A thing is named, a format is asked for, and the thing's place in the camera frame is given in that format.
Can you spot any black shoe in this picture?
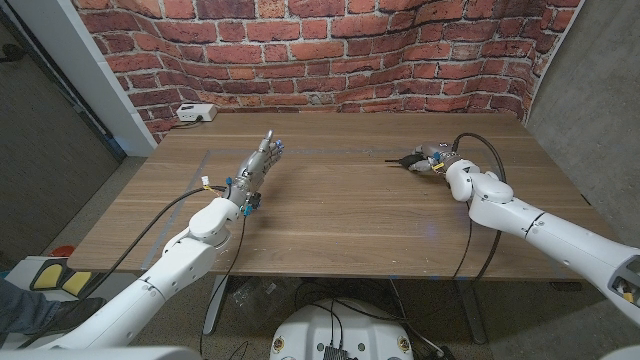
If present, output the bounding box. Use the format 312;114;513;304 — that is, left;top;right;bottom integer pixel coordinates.
49;297;108;331

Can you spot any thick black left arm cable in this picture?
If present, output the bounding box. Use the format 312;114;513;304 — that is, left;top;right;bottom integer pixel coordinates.
17;184;229;350

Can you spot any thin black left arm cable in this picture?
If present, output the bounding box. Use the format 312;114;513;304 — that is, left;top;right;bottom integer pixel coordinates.
198;213;248;357

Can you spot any white flat floor board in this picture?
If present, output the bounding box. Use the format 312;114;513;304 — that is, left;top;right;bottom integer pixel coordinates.
3;255;121;301

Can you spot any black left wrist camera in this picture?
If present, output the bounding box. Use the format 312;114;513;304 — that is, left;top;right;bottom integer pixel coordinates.
243;192;263;216

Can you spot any black cable across base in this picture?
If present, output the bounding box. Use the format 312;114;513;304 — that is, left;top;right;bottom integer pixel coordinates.
299;297;414;346

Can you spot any grey tape rectangle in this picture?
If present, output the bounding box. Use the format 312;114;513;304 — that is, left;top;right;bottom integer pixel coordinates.
144;148;556;271

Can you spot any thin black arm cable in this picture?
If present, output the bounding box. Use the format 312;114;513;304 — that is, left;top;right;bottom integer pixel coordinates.
198;213;248;357
451;202;475;280

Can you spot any yellow and black foot pedal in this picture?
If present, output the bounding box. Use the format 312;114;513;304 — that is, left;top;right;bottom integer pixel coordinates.
28;262;95;297

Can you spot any red brick print backdrop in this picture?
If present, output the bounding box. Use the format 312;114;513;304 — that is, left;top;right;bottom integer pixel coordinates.
69;0;586;146

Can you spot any white wall pillar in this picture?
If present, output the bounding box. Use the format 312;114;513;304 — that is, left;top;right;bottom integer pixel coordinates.
7;0;159;158

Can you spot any black rubber air blower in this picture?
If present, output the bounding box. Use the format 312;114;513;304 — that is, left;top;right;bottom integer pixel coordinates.
384;153;426;169

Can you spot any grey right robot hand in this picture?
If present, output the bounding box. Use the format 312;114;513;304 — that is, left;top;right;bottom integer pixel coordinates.
407;141;465;175

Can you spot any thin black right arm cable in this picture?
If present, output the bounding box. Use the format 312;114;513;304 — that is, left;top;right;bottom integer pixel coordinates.
451;202;475;280

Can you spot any grey metal table leg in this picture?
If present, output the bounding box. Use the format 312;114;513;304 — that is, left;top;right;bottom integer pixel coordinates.
455;279;489;345
201;274;230;336

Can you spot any person's leg in jeans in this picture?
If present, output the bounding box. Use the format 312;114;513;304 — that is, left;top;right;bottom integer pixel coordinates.
0;277;64;336

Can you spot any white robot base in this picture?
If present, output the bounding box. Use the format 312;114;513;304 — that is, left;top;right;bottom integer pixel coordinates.
269;298;415;360

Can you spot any black power cable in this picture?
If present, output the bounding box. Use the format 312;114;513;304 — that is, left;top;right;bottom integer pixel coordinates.
169;115;205;130

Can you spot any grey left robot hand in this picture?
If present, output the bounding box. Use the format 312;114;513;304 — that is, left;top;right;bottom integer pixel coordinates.
227;129;285;208

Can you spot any white power socket box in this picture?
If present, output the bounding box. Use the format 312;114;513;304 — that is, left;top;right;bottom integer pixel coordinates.
175;103;218;123

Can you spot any clear plastic bag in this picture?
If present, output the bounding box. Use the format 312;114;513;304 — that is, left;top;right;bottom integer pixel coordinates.
227;277;301;326

